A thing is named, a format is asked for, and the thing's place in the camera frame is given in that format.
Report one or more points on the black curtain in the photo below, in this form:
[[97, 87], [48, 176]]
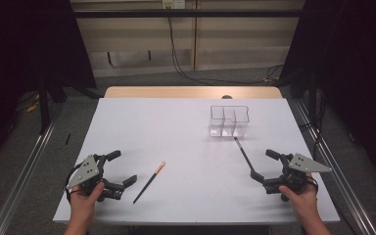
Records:
[[355, 65], [13, 49]]

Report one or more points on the aluminium floor rail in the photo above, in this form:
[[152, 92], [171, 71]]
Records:
[[22, 182], [350, 196]]

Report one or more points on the yellow floor item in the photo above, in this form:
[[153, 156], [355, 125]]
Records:
[[32, 107]]

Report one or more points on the small black stick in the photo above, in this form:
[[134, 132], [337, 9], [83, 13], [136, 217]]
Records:
[[67, 138]]

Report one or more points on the dark pencil with orange end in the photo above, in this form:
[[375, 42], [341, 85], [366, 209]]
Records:
[[149, 182]]

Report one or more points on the white wall power outlet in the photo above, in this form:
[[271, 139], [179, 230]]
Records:
[[173, 3]]

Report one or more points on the person's right hand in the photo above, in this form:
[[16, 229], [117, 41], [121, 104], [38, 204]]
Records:
[[305, 204]]

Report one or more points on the black pen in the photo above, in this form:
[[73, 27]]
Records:
[[243, 153]]

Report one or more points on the black horizontal frame bar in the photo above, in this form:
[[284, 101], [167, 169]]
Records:
[[143, 13]]

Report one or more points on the dark round table cap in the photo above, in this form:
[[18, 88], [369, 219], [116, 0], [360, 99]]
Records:
[[226, 96]]

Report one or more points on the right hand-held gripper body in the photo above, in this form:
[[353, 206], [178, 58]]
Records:
[[293, 178]]

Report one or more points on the white table mat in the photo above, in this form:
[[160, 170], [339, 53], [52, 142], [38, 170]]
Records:
[[176, 130]]

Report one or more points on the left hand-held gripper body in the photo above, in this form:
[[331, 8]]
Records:
[[84, 171]]

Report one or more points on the black wall bracket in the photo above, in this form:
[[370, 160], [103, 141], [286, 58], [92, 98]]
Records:
[[110, 58], [149, 55]]

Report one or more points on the clear plastic pen holder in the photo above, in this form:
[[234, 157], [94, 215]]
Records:
[[228, 120]]

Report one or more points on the person's left hand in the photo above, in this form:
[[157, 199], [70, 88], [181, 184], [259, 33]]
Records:
[[83, 205]]

